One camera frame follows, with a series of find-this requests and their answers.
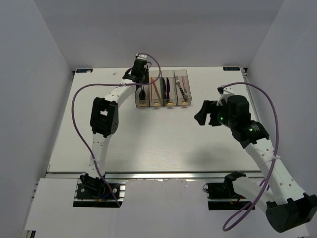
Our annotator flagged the aluminium table right rail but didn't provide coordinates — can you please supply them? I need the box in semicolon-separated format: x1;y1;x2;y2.
241;67;258;110

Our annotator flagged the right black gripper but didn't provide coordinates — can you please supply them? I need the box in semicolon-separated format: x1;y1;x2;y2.
194;100;236;129

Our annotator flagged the pink handled fork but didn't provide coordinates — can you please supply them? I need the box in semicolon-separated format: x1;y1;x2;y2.
182;76;190;100

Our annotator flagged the orange chopstick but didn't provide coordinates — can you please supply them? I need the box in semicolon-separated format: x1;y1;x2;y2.
151;77;161;100
150;77;154;100

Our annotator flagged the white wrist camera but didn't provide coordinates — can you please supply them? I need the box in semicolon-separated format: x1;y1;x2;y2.
216;86;235;106
136;54;148;61

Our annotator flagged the black spoon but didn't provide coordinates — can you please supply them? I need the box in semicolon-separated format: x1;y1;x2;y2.
139;86;146;101

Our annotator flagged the lone teal chopstick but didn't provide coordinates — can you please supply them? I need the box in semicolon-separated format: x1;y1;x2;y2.
154;85;163;106

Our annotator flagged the aluminium table front rail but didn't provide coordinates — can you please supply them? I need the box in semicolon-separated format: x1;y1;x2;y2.
45;171;263;180

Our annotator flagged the right xdof label sticker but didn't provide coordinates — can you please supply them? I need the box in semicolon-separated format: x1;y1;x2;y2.
223;66;240;71

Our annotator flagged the left xdof label sticker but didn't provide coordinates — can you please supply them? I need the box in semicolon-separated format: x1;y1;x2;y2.
75;68;93;73

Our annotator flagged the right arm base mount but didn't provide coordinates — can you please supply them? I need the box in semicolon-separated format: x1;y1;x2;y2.
203;171;251;211

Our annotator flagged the black handled fork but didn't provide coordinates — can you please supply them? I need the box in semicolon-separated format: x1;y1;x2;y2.
175;75;187;101

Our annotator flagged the clear container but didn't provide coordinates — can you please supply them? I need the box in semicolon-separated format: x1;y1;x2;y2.
135;85;150;108
161;70;177;107
174;69;192;106
149;70;163;107

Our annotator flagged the xdof label sticker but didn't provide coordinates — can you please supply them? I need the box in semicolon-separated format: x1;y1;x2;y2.
223;66;240;71
75;68;93;73

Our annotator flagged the blue knife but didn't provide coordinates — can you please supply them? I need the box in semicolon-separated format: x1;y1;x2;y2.
166;78;170;100

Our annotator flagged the black knife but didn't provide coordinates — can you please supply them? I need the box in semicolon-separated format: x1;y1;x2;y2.
162;78;167;100

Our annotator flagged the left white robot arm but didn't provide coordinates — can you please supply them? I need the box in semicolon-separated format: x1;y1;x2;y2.
79;54;150;198

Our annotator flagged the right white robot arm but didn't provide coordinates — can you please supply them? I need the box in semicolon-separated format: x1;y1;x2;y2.
194;95;317;233

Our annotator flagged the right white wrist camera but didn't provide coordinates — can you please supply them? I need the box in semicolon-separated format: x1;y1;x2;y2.
216;86;235;106

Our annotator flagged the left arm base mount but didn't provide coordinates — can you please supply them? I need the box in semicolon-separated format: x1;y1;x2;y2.
73;174;125;208

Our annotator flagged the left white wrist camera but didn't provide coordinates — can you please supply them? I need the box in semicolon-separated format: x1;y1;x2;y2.
136;54;148;61

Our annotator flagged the purple cable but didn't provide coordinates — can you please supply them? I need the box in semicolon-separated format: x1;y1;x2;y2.
216;82;278;231
71;53;161;208

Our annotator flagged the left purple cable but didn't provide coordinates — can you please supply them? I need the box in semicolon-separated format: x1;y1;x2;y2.
71;53;161;208

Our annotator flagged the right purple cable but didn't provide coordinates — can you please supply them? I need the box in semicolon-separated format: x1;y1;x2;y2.
216;82;278;231

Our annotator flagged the aluminium table rail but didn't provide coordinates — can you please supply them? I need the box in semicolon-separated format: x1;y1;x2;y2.
241;67;258;110
45;171;263;180

